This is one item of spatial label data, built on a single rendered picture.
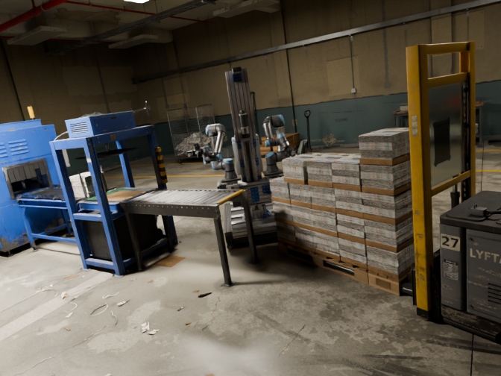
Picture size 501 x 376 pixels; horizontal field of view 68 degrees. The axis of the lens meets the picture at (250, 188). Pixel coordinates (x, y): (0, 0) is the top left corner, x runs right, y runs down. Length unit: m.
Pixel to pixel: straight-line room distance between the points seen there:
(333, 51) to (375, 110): 1.86
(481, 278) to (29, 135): 5.85
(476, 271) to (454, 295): 0.25
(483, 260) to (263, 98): 9.38
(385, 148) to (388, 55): 7.24
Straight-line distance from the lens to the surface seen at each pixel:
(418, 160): 2.57
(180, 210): 3.65
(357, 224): 3.25
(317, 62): 10.57
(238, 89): 4.41
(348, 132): 10.40
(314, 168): 3.39
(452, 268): 2.76
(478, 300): 2.78
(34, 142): 6.46
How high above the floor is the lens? 1.69
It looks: 13 degrees down
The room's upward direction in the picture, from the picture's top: 9 degrees counter-clockwise
